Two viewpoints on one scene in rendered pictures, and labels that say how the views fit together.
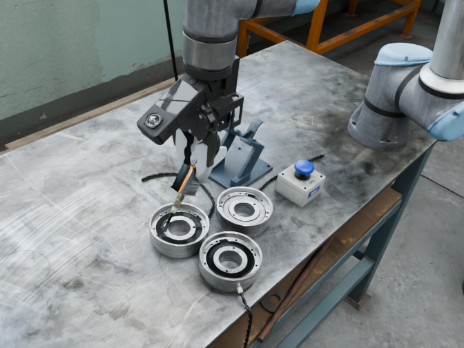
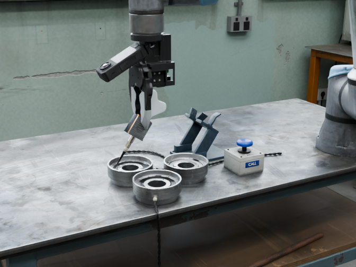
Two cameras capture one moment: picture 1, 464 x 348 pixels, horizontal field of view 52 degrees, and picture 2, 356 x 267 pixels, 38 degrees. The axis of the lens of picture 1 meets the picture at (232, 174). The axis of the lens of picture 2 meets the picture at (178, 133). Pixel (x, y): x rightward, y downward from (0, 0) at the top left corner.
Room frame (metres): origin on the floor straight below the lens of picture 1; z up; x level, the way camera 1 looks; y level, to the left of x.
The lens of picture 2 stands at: (-0.38, -0.46, 1.28)
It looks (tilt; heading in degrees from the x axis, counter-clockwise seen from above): 18 degrees down; 24
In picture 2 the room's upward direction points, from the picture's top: straight up
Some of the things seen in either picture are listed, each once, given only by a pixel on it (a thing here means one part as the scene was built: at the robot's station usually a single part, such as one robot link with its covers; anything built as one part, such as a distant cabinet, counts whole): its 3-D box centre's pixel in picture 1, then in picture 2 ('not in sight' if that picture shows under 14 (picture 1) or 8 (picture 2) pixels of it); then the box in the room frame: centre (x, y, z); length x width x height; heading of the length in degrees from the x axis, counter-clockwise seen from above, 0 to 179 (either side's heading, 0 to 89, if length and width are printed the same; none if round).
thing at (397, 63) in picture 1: (400, 75); (352, 88); (1.01, -0.35, 0.97); 0.13 x 0.12 x 0.14; 30
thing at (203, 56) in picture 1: (207, 46); (145, 24); (0.63, 0.06, 1.15); 0.08 x 0.08 x 0.05
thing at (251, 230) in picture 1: (244, 213); (186, 168); (0.64, -0.03, 0.82); 0.10 x 0.10 x 0.04
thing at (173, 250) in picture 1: (179, 230); (130, 171); (0.58, 0.08, 0.82); 0.10 x 0.10 x 0.04
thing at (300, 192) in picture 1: (302, 181); (245, 159); (0.75, -0.14, 0.82); 0.08 x 0.07 x 0.05; 142
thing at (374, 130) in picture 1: (383, 117); (345, 130); (1.01, -0.35, 0.85); 0.15 x 0.15 x 0.10
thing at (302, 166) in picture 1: (302, 173); (244, 149); (0.75, -0.14, 0.85); 0.04 x 0.04 x 0.05
